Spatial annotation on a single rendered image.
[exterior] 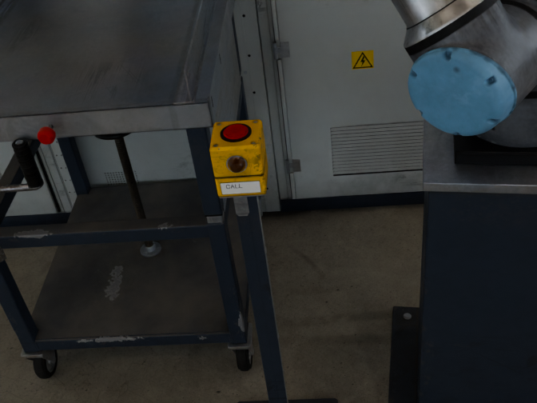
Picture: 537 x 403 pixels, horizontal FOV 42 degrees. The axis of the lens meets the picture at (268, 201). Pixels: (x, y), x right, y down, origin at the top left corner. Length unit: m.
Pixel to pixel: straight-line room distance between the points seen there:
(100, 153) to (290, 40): 0.72
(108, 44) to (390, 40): 0.79
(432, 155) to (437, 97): 0.25
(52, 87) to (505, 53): 0.87
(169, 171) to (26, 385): 0.77
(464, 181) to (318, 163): 1.02
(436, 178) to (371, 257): 0.96
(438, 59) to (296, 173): 1.25
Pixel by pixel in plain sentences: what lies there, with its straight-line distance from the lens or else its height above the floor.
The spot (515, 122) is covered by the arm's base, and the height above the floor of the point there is 0.82.
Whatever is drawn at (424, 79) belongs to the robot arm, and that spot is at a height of 0.98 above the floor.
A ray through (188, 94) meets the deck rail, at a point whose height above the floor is 0.86.
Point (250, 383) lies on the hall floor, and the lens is 1.90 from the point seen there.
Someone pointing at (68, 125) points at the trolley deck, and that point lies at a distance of 1.41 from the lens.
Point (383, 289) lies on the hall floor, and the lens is 2.09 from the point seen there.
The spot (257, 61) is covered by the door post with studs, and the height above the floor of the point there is 0.56.
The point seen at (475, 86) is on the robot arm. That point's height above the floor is 0.99.
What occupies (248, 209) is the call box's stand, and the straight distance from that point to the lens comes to 1.19.
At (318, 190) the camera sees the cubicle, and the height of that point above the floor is 0.09.
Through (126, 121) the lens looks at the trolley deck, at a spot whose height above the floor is 0.82.
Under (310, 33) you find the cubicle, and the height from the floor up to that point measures 0.64.
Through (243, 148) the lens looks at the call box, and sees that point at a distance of 1.09.
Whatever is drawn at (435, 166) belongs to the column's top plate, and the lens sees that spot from 1.28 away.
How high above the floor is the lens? 1.52
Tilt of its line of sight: 39 degrees down
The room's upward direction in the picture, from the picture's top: 8 degrees counter-clockwise
